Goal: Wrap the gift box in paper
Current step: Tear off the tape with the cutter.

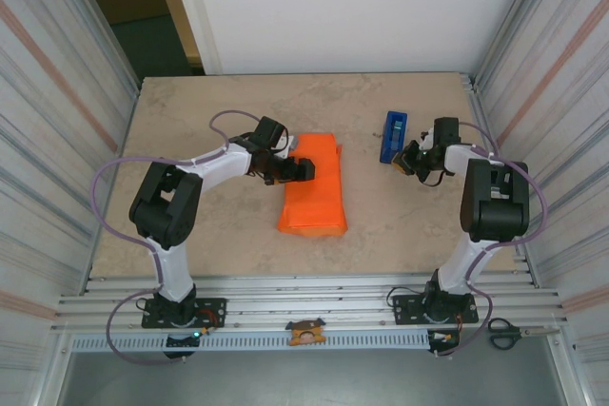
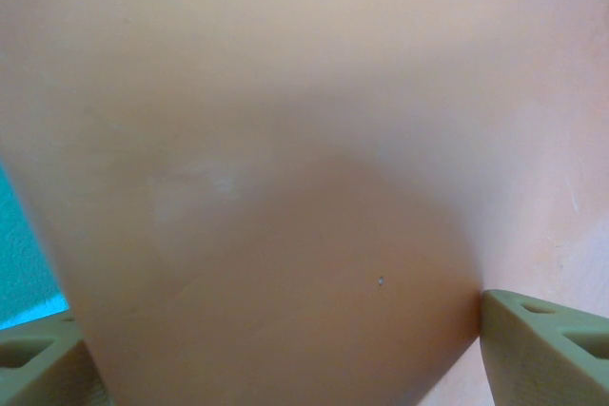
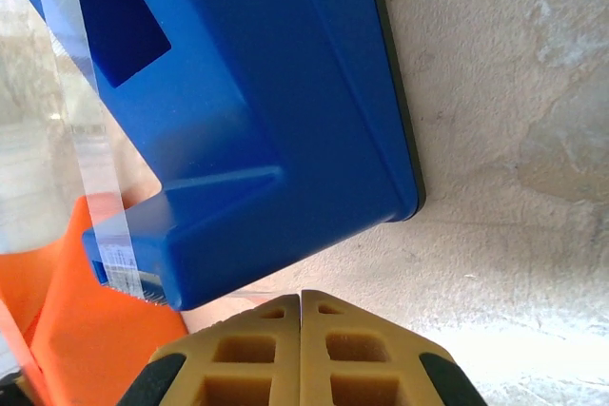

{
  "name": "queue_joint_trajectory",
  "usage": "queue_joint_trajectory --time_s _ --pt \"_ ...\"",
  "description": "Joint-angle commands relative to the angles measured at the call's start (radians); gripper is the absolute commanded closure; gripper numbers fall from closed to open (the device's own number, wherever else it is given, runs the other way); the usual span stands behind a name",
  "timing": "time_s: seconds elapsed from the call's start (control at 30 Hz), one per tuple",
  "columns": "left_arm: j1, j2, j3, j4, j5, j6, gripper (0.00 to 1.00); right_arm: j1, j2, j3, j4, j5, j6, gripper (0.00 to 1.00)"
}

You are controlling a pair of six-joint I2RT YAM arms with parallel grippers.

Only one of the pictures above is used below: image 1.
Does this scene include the thin black right gripper cable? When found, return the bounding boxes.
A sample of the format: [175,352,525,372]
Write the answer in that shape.
[421,170,451,188]

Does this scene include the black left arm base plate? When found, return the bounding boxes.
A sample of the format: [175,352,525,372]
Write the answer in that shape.
[141,298,227,330]

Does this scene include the white slotted cable duct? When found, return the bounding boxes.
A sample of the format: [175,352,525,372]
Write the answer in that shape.
[69,332,432,353]

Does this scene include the aluminium side rail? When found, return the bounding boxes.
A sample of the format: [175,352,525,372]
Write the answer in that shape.
[83,76,144,294]
[459,71,541,289]

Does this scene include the orange cloth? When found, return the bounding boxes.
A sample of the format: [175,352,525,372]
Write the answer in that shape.
[275,132,349,240]

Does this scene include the brown cartoon figure decoration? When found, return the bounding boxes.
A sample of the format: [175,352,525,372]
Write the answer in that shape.
[285,318,327,347]

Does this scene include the blue tape dispenser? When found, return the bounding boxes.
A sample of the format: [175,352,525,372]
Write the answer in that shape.
[379,110,409,165]

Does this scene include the black-handled scissors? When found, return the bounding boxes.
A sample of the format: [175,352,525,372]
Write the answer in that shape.
[486,317,560,350]

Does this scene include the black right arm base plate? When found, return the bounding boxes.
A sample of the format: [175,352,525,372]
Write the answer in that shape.
[392,294,479,326]

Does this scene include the white door frame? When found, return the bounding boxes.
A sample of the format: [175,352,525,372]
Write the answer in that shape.
[164,0,224,76]

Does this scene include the black controller board green light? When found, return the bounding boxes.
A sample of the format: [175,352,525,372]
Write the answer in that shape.
[163,329,213,360]

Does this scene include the aluminium rail frame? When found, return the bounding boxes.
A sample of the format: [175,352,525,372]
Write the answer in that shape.
[50,274,570,335]

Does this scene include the black controller board orange plugs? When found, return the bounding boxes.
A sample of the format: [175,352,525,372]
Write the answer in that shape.
[426,328,462,358]

